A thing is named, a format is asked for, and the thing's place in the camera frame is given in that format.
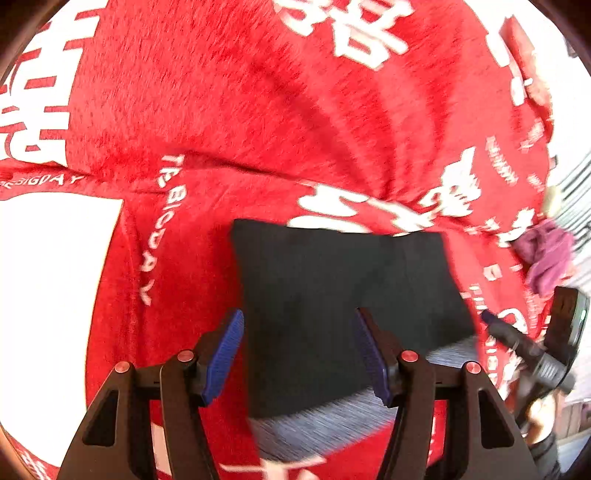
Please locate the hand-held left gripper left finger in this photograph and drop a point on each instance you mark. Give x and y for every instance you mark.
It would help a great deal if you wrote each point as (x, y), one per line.
(226, 353)

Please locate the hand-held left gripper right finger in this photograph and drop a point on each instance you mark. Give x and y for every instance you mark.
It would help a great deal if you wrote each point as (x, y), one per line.
(370, 355)

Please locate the black pants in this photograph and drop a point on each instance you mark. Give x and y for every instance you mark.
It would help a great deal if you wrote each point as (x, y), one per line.
(323, 286)

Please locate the grey striped bedsheet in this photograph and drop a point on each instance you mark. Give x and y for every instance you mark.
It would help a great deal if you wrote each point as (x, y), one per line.
(575, 189)

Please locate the purple cloth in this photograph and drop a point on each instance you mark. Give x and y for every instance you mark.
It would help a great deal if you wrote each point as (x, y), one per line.
(547, 258)

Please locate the red white printed blanket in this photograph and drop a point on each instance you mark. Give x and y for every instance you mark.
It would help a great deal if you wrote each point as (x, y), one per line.
(258, 115)

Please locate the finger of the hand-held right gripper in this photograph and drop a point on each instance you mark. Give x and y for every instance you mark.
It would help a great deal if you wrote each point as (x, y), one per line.
(508, 334)

